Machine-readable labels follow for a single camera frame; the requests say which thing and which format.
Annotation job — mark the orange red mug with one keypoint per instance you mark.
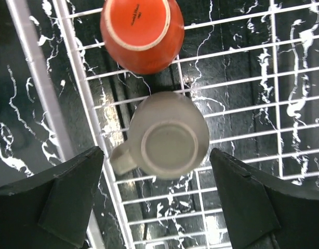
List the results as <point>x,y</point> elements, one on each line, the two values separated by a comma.
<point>143,37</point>

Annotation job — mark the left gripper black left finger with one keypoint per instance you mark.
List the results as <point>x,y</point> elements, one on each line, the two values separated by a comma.
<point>51,209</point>

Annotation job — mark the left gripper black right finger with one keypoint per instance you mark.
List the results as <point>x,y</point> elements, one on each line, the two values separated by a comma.
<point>261,210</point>

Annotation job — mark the beige mug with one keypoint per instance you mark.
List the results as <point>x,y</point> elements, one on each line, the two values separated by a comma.
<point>168,137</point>

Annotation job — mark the white wire dish rack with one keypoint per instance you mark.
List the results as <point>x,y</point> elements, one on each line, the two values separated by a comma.
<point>225,135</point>

